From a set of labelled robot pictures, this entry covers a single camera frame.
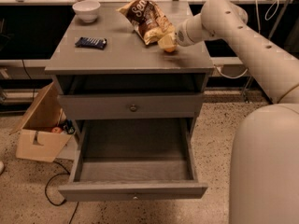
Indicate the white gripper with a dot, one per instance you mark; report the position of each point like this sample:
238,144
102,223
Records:
184,36

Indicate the orange fruit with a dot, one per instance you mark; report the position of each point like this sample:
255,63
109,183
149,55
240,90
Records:
169,50

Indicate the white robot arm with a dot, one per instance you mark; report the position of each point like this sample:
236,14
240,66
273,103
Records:
264,169

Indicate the closed grey drawer with knob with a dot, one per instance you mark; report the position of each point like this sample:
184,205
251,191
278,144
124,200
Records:
131,106

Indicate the grey wooden drawer cabinet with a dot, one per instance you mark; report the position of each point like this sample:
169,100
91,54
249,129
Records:
126,65

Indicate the open grey bottom drawer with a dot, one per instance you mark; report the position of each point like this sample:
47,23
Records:
133,159

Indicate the brown chip bag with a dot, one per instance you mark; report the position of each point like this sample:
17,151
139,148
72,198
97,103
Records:
148,20

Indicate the dark blue candy bar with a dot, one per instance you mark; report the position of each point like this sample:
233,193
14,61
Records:
91,43

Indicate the white ceramic bowl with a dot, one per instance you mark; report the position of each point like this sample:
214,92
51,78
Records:
87,10

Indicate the metal support pole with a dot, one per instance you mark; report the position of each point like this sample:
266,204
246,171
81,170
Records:
277,19

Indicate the red apple in box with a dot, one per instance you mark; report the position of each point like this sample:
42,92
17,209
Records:
56,130

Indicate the cardboard box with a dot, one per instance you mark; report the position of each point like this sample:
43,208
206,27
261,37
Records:
36,141

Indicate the white shoe tip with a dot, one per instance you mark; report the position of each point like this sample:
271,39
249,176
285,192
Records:
2,167

